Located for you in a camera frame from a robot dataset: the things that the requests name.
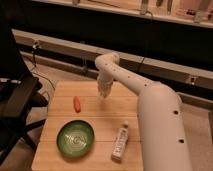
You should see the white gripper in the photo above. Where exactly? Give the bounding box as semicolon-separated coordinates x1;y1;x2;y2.
97;70;114;98

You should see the white sponge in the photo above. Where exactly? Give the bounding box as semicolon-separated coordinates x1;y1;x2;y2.
97;81;107;98

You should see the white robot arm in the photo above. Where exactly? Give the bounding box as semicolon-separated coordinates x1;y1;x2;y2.
95;52;193;171

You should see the green ceramic bowl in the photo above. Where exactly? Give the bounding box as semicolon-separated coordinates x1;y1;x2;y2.
56;120;95;159

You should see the orange carrot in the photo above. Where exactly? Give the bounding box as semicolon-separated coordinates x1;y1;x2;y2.
73;96;81;113

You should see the black office chair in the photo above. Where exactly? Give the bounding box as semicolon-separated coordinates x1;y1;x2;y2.
0;6;48;165

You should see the black cable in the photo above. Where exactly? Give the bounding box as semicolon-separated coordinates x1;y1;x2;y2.
31;41;56;101

